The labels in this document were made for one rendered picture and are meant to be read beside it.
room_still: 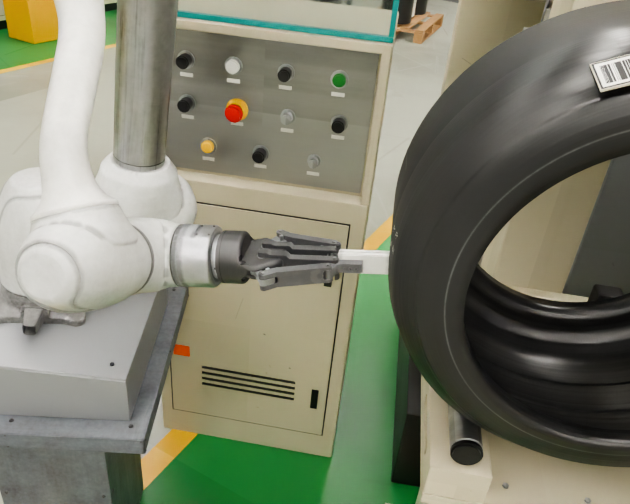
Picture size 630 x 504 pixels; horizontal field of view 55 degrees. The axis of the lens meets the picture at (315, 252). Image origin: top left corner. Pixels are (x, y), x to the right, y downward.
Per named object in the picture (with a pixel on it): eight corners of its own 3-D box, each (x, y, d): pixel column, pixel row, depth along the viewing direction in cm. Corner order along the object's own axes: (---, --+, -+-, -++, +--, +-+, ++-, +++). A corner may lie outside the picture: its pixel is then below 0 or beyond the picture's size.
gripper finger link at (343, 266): (325, 258, 83) (322, 270, 80) (363, 259, 82) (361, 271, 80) (326, 267, 84) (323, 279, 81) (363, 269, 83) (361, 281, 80)
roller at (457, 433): (473, 306, 113) (454, 319, 115) (457, 291, 111) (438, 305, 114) (490, 458, 83) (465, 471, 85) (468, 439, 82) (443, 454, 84)
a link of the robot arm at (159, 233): (195, 286, 93) (159, 302, 80) (100, 282, 95) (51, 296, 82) (195, 216, 92) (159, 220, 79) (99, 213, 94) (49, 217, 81)
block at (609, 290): (584, 303, 109) (593, 282, 107) (612, 308, 109) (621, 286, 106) (589, 317, 106) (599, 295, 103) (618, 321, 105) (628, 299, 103)
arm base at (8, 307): (-24, 337, 112) (-28, 313, 109) (7, 270, 131) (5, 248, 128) (81, 339, 116) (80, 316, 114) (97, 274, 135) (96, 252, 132)
